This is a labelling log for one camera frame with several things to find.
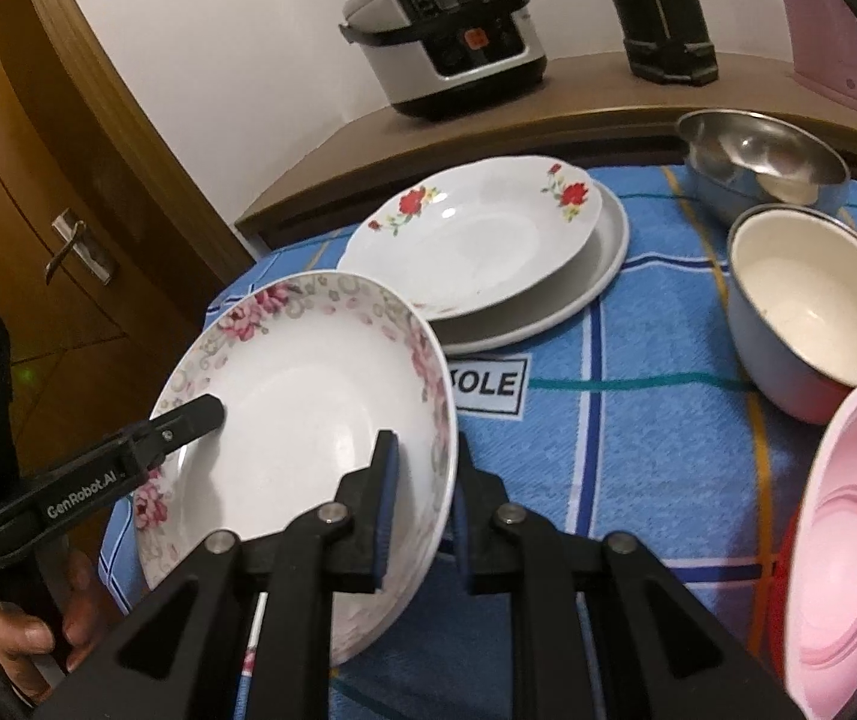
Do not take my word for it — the pink electric kettle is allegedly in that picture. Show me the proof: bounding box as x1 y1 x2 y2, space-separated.
756 0 857 116

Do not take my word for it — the silver black rice cooker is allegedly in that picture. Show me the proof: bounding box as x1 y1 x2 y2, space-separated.
338 0 551 121

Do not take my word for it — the pink floral rim plate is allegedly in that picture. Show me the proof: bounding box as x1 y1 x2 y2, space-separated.
132 272 459 667

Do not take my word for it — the stainless steel bowl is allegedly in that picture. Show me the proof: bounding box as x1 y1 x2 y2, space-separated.
677 109 850 224

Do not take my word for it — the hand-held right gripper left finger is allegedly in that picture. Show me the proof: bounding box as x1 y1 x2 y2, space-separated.
46 429 403 720

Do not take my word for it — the metal door handle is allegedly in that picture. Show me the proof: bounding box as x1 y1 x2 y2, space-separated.
44 208 116 286

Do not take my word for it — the brown wooden cabinet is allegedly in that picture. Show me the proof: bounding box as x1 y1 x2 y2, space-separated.
235 52 857 250

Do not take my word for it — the plain white plate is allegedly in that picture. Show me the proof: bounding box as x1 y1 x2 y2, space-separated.
428 184 630 355

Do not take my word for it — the red rose white plate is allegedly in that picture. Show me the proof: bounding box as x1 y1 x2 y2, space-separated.
336 155 596 320

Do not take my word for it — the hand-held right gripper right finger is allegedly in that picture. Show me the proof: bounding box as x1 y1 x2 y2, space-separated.
452 431 805 720

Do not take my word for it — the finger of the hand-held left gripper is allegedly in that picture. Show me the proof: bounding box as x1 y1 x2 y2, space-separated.
122 394 227 477

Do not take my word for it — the brown wooden door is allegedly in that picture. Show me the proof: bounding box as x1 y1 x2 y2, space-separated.
0 0 253 466

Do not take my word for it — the blue checked blanket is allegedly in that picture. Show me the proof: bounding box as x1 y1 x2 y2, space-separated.
98 161 857 720

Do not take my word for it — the black thermos flask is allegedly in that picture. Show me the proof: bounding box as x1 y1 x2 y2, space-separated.
585 0 720 83

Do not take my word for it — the person's left hand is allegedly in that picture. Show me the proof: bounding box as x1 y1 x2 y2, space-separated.
0 547 113 700

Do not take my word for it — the white enamel bowl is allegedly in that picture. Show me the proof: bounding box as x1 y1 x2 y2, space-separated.
726 204 857 425

